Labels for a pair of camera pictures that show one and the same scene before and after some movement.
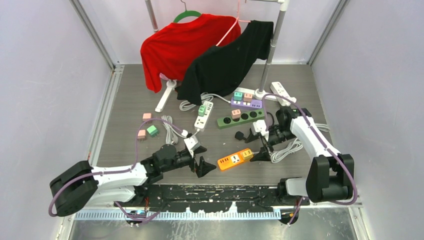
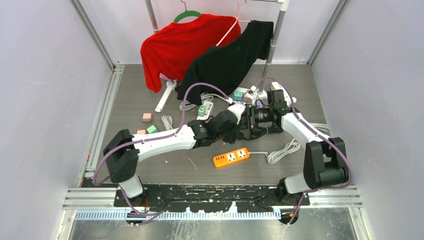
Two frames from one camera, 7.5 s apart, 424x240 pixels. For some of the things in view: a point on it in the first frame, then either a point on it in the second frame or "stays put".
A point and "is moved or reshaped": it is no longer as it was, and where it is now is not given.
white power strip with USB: [277, 89] stays put
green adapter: [152, 130] stays put
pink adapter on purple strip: [248, 97] stays put
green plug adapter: [201, 111] stays put
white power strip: [201, 122] stays put
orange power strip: [230, 160] is moved or reshaped
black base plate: [208, 197] stays put
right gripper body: [278, 134] -> [262, 115]
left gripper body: [186, 159] -> [229, 136]
